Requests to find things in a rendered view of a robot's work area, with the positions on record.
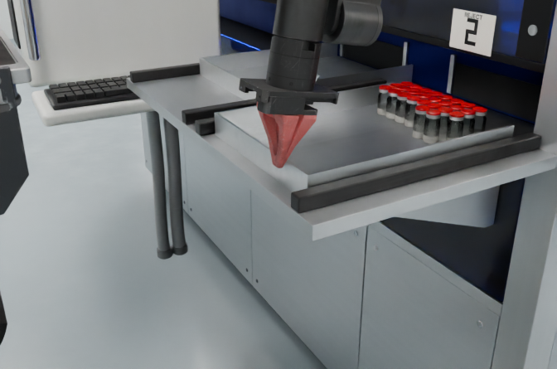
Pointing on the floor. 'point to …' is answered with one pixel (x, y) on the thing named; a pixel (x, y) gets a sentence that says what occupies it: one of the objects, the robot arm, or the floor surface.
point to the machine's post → (534, 250)
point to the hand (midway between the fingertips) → (278, 160)
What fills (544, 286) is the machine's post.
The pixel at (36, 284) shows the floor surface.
